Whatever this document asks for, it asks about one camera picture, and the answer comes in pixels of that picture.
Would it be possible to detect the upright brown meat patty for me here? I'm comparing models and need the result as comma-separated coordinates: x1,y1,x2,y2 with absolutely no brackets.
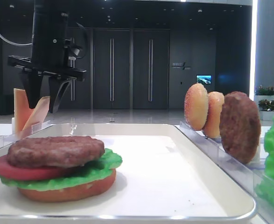
219,91,261,164

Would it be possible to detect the clear right front rail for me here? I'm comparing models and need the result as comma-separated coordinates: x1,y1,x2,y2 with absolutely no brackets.
176,122,274,224

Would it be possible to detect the tomato slice on burger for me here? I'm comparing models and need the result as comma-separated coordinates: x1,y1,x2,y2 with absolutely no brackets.
0,155,76,181

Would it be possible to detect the dark double door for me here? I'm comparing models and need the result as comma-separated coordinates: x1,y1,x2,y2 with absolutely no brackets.
93,29,169,109

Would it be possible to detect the bun half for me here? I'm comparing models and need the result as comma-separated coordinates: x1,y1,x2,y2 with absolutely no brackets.
202,91,224,139
184,83,209,131

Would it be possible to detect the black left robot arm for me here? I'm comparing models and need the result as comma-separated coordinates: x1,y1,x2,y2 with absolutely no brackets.
7,0,86,113

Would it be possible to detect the small wall screen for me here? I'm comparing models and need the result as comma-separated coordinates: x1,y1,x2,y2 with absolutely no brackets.
196,75,212,84

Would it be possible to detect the clear rail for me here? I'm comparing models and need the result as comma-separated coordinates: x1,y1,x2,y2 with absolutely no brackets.
176,122,274,224
0,121,52,148

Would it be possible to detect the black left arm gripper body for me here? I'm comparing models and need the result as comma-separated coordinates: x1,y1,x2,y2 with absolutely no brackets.
7,56,84,82

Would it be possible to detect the top bun half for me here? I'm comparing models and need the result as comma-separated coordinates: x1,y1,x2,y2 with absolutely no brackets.
184,83,209,131

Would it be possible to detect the flower planter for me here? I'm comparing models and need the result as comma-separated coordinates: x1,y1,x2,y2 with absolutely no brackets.
254,85,274,121

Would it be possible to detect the lettuce on burger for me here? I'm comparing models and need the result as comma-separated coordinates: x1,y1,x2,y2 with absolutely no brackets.
0,148,122,191

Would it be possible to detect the white serving tray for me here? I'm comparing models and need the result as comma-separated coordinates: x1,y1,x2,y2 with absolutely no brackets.
0,124,257,224

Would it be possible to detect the upright orange cheese slice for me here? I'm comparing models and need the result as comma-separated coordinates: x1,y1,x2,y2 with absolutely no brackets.
14,88,33,133

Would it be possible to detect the bottom bun on tray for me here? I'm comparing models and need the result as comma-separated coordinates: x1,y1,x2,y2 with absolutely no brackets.
18,169,116,203

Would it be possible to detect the leaning orange cheese slice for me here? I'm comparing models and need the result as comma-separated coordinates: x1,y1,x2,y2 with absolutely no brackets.
23,96,50,130

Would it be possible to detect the clear left front rail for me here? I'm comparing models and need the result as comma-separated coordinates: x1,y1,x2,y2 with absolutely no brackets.
0,121,52,148

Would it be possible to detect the meat patty on burger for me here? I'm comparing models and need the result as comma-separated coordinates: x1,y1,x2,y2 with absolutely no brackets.
7,136,105,168

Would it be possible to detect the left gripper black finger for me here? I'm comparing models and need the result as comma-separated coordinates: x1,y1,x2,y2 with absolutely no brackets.
49,77,75,113
20,70,43,109

